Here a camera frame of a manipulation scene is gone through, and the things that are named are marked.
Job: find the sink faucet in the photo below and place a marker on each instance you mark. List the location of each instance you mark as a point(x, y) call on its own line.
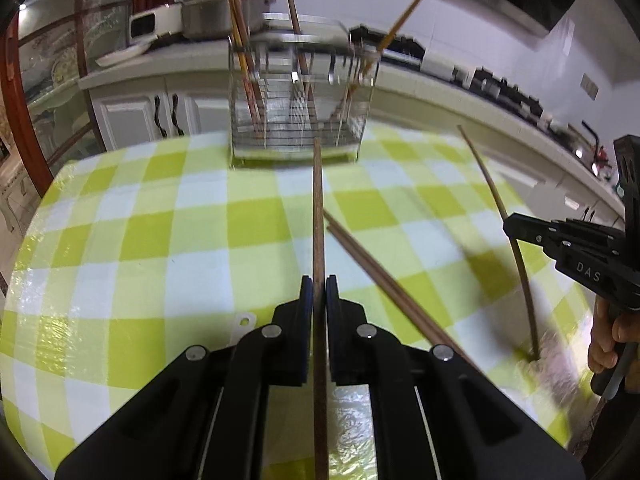
point(592, 135)

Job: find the green checked tablecloth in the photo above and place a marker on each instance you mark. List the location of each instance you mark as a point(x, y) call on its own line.
point(150, 260)

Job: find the grey rice cooker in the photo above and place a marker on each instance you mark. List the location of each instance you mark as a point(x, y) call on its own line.
point(220, 15)

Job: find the white plate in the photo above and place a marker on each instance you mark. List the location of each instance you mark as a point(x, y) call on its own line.
point(122, 55)

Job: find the person's right hand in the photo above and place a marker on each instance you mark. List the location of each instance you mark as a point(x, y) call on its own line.
point(607, 345)

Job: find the wall outlet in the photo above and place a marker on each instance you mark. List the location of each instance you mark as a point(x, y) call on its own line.
point(589, 87)

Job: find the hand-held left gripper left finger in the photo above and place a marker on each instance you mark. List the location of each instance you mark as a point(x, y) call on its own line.
point(305, 320)

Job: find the red wood glass sliding door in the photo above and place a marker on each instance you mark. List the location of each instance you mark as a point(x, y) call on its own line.
point(20, 125)

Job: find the black glass cooktop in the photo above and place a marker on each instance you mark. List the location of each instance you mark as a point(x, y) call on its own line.
point(450, 72)

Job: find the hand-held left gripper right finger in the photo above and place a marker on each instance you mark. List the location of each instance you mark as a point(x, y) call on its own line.
point(333, 320)

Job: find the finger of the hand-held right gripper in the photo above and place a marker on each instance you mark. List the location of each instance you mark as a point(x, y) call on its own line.
point(595, 232)
point(530, 230)

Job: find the black gas burner grate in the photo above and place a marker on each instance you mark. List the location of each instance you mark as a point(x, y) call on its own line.
point(400, 45)
point(510, 92)

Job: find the small red object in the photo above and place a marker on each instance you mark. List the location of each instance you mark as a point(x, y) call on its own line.
point(601, 156)

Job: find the white small kitchen appliance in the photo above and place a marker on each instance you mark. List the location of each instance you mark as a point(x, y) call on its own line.
point(155, 22)

